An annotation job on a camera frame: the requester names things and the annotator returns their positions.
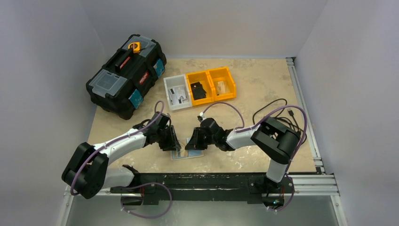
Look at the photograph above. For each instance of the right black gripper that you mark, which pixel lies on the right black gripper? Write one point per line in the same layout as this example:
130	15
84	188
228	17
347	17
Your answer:
197	137

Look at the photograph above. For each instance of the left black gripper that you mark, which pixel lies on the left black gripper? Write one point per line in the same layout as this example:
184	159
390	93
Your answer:
168	137

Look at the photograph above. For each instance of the gold credit card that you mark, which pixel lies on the gold credit card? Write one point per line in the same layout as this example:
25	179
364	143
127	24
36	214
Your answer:
220	85

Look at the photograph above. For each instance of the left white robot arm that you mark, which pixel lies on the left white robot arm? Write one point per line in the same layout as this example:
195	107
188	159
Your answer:
88	172

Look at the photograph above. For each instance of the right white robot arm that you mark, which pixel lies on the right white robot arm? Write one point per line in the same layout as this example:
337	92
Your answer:
275	139

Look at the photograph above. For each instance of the black and white cards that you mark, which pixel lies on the black and white cards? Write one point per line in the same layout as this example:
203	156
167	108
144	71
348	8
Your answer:
173	97

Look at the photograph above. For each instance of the white plastic bin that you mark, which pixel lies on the white plastic bin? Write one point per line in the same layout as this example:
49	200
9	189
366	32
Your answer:
177	81

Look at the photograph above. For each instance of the right yellow plastic bin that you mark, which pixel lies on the right yellow plastic bin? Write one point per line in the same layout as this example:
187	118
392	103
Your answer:
222	74

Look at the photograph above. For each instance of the yellow plastic bin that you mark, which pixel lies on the yellow plastic bin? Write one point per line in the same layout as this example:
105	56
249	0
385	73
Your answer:
222	74
203	78

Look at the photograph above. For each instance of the middle yellow plastic bin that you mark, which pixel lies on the middle yellow plastic bin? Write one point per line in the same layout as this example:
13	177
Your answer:
203	78

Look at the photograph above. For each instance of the black plastic toolbox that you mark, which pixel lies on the black plastic toolbox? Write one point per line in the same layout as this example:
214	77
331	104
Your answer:
125	79

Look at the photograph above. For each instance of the yellow tape measure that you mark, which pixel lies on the yellow tape measure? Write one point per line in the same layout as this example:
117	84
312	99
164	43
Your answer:
135	47

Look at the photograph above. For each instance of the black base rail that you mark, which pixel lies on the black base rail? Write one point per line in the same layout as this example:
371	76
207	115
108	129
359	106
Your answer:
252	188

